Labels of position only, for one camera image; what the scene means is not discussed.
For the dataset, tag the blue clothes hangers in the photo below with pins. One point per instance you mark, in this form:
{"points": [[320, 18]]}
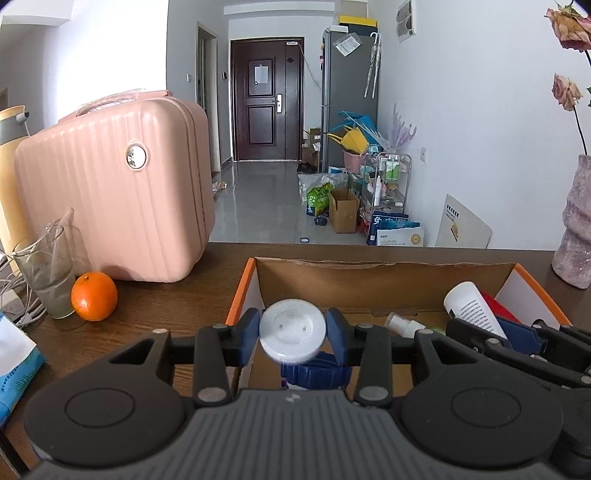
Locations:
{"points": [[360, 121]]}

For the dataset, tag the dark blue notched cap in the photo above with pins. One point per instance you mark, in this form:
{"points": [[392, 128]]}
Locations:
{"points": [[318, 371]]}

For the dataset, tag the yellow thermos jug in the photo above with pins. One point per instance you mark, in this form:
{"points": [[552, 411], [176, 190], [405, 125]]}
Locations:
{"points": [[9, 184]]}

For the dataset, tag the purple clothes hangers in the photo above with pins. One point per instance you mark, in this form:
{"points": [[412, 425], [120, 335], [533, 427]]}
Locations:
{"points": [[404, 131]]}

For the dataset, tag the white round lid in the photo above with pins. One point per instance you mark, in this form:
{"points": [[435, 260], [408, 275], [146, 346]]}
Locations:
{"points": [[291, 327]]}

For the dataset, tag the blue and white carton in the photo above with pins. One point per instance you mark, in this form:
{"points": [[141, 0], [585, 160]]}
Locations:
{"points": [[397, 235]]}

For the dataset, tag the pink hard-shell suitcase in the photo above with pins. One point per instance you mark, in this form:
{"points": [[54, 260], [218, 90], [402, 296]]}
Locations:
{"points": [[115, 194]]}

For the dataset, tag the clear drinking glass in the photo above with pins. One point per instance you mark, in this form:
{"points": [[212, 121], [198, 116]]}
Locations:
{"points": [[46, 281]]}

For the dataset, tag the orange fruit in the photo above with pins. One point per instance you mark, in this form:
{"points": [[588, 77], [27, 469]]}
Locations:
{"points": [[94, 296]]}

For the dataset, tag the cardboard box with orange edges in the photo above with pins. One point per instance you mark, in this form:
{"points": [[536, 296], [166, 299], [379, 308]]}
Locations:
{"points": [[369, 286]]}

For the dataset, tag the blue tissue pack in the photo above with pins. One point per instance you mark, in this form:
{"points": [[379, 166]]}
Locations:
{"points": [[14, 364]]}

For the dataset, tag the white paper sheet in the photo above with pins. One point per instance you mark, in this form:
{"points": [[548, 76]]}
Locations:
{"points": [[261, 74]]}

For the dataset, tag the green printed bag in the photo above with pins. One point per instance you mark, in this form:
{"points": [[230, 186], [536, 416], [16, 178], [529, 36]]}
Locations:
{"points": [[318, 199]]}

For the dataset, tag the clear folded umbrella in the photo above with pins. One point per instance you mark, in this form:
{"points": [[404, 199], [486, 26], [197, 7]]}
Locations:
{"points": [[373, 64]]}

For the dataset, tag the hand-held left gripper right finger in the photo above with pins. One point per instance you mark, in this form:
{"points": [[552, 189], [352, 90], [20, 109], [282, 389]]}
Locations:
{"points": [[336, 336]]}

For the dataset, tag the clear plastic pouch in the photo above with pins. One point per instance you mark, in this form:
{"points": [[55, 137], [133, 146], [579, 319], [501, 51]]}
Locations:
{"points": [[347, 45]]}

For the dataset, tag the grey refrigerator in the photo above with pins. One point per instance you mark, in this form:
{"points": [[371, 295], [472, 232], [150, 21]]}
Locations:
{"points": [[346, 83]]}

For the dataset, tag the white flat board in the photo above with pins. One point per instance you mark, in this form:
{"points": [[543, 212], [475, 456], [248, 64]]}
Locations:
{"points": [[464, 224]]}

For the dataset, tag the dried pink rose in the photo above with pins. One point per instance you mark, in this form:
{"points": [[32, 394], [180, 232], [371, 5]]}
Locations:
{"points": [[572, 25], [565, 92]]}

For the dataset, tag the pink plastic bucket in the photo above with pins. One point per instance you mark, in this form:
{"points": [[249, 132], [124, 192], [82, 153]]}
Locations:
{"points": [[354, 160]]}

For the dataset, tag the brown cardboard boxes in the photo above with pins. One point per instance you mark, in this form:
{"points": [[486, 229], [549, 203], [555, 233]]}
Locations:
{"points": [[312, 147]]}

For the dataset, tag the yellow clothes hangers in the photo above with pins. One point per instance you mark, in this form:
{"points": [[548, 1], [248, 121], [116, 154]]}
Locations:
{"points": [[353, 142]]}

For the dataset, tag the red object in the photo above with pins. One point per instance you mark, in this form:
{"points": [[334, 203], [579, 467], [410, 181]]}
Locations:
{"points": [[501, 307]]}

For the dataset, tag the pink textured vase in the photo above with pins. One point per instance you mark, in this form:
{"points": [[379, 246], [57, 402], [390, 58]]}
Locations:
{"points": [[575, 230]]}

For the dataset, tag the white plastic bag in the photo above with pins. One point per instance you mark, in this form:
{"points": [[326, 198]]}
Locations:
{"points": [[310, 181]]}

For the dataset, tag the dark shoes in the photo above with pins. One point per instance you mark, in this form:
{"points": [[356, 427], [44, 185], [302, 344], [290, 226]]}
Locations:
{"points": [[307, 166]]}

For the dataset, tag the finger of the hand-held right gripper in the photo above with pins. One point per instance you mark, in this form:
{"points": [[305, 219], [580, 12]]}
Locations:
{"points": [[471, 334], [521, 333]]}

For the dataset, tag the green spray bottle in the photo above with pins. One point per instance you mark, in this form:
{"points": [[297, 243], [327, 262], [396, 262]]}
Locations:
{"points": [[404, 324]]}

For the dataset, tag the white squeeze tube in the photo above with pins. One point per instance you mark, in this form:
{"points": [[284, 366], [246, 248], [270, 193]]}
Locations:
{"points": [[471, 307]]}

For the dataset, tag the small open cardboard box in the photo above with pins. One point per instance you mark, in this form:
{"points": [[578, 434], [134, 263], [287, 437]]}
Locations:
{"points": [[344, 212]]}

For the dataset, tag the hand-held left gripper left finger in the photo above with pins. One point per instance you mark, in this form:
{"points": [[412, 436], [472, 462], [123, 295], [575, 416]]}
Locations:
{"points": [[249, 338]]}

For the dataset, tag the dark blue slipper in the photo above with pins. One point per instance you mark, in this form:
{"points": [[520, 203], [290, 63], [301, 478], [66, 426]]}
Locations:
{"points": [[321, 220]]}

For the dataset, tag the dark brown entrance door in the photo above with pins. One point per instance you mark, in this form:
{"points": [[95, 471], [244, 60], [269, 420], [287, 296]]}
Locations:
{"points": [[265, 124]]}

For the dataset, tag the yellow box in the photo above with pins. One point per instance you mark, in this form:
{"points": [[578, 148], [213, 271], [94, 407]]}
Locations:
{"points": [[358, 21]]}

